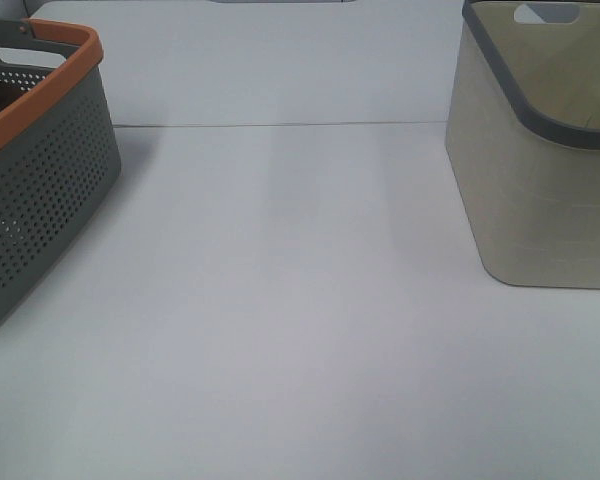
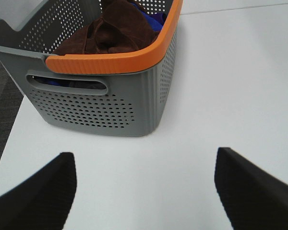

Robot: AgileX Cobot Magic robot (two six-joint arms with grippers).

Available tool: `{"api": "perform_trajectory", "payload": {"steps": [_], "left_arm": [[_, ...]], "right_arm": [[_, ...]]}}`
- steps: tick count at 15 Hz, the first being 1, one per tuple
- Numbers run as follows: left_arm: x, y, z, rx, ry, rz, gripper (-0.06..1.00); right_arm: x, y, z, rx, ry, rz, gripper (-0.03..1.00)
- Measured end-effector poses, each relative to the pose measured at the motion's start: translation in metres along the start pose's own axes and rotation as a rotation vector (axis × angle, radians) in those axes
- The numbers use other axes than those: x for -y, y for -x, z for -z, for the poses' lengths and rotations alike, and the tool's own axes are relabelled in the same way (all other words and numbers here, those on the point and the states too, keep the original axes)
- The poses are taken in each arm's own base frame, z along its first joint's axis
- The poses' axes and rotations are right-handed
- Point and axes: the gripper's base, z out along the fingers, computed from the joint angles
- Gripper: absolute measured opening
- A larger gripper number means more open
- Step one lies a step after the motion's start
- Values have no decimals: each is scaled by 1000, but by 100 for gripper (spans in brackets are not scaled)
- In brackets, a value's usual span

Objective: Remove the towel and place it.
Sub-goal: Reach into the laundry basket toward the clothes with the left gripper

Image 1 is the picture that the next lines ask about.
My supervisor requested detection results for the dark brown towel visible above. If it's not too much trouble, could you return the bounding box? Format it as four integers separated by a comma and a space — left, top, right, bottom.
0, 81, 19, 111

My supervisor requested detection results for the beige basket grey rim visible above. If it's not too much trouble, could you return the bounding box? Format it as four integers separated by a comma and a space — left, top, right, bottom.
445, 1, 600, 289

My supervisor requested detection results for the grey perforated basket orange rim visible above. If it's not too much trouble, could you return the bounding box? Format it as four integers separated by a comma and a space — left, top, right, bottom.
0, 18, 121, 326

